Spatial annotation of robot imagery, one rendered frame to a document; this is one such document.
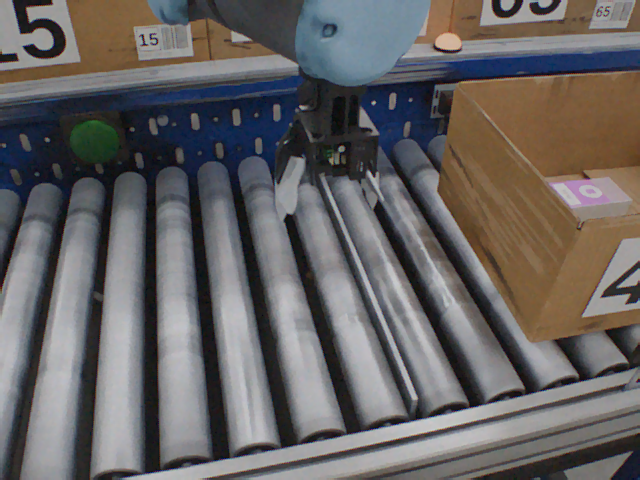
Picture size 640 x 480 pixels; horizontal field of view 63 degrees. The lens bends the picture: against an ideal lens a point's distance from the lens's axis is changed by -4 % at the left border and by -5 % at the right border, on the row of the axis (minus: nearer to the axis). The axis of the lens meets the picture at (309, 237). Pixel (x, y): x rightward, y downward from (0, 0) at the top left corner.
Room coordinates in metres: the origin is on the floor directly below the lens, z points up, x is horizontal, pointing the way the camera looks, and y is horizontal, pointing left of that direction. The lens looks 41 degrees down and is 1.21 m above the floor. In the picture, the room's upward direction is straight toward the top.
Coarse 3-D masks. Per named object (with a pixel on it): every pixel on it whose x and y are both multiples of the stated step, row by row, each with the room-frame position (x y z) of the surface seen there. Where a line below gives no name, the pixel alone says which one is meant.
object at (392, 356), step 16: (320, 192) 0.68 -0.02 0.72; (336, 208) 0.60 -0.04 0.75; (336, 224) 0.59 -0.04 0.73; (352, 256) 0.51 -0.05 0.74; (352, 272) 0.50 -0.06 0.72; (368, 288) 0.45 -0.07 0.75; (368, 304) 0.44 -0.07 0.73; (384, 320) 0.40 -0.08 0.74; (384, 336) 0.38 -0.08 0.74; (384, 352) 0.37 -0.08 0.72; (400, 368) 0.33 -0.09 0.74; (400, 384) 0.32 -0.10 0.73; (416, 400) 0.29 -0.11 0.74
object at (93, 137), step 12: (96, 120) 0.69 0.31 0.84; (72, 132) 0.67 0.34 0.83; (84, 132) 0.67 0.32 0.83; (96, 132) 0.68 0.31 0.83; (108, 132) 0.68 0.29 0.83; (72, 144) 0.67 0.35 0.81; (84, 144) 0.67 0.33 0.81; (96, 144) 0.67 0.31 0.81; (108, 144) 0.68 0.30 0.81; (84, 156) 0.67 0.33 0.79; (96, 156) 0.67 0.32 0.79; (108, 156) 0.68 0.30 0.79
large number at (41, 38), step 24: (0, 0) 0.73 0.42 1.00; (24, 0) 0.74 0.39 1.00; (48, 0) 0.74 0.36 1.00; (0, 24) 0.73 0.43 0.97; (24, 24) 0.73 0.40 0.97; (48, 24) 0.74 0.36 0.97; (0, 48) 0.72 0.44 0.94; (24, 48) 0.73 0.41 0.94; (48, 48) 0.74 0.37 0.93; (72, 48) 0.75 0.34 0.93
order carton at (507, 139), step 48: (480, 96) 0.65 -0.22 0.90; (528, 96) 0.66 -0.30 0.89; (576, 96) 0.68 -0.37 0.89; (624, 96) 0.69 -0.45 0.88; (480, 144) 0.55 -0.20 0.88; (528, 144) 0.66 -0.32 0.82; (576, 144) 0.68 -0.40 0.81; (624, 144) 0.70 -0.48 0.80; (480, 192) 0.52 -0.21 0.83; (528, 192) 0.44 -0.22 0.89; (480, 240) 0.50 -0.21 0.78; (528, 240) 0.41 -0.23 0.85; (576, 240) 0.36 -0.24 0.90; (528, 288) 0.39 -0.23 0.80; (576, 288) 0.36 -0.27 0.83; (528, 336) 0.36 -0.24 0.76
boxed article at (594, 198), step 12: (588, 180) 0.60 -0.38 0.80; (600, 180) 0.60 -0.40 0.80; (564, 192) 0.57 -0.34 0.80; (576, 192) 0.57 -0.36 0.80; (588, 192) 0.57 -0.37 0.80; (600, 192) 0.57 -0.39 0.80; (612, 192) 0.57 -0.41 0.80; (624, 192) 0.57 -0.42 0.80; (576, 204) 0.54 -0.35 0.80; (588, 204) 0.54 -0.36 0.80; (600, 204) 0.54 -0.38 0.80; (612, 204) 0.55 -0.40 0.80; (624, 204) 0.55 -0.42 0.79; (588, 216) 0.54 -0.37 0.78; (600, 216) 0.54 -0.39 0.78
